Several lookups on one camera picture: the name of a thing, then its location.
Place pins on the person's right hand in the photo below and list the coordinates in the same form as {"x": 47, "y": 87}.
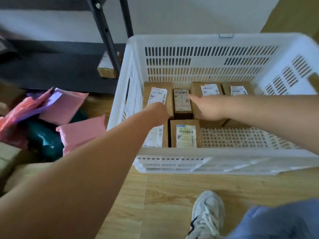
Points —
{"x": 211, "y": 107}

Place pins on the person's left hand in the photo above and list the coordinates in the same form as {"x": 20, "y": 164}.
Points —
{"x": 159, "y": 114}

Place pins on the person's right fingers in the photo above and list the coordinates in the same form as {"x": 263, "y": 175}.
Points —
{"x": 195, "y": 99}

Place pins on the small dark cardboard box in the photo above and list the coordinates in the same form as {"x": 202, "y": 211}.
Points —
{"x": 182, "y": 107}

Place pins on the person's left forearm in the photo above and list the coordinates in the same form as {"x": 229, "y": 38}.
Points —
{"x": 82, "y": 179}

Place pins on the person's right forearm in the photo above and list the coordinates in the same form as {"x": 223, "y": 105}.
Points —
{"x": 274, "y": 116}

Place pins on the cardboard box with white label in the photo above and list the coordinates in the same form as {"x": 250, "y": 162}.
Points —
{"x": 211, "y": 88}
{"x": 185, "y": 135}
{"x": 238, "y": 89}
{"x": 157, "y": 138}
{"x": 159, "y": 92}

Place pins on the white plastic slotted crate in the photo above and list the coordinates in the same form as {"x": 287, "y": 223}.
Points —
{"x": 189, "y": 161}

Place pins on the taped cardboard box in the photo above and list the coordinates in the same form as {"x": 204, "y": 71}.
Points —
{"x": 106, "y": 68}

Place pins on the black metal shelf rack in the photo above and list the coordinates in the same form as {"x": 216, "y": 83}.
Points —
{"x": 107, "y": 37}

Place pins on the white grey sneaker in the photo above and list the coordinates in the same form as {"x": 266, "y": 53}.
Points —
{"x": 208, "y": 216}

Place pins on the pink poly mailer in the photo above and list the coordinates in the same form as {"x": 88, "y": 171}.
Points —
{"x": 66, "y": 107}
{"x": 82, "y": 134}

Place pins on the large brown cardboard panel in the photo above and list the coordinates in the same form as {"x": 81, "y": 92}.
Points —
{"x": 294, "y": 14}

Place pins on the blue trouser leg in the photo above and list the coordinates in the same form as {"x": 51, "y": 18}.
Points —
{"x": 276, "y": 221}

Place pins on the purple poly mailer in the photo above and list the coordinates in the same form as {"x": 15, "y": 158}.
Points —
{"x": 41, "y": 108}

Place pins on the dark green plastic bag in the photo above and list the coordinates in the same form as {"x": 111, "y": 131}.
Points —
{"x": 46, "y": 140}

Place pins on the red-pink poly mailer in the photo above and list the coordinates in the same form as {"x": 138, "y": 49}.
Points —
{"x": 15, "y": 121}

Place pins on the plain brown cardboard box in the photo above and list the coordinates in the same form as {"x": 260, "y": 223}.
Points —
{"x": 8, "y": 97}
{"x": 10, "y": 156}

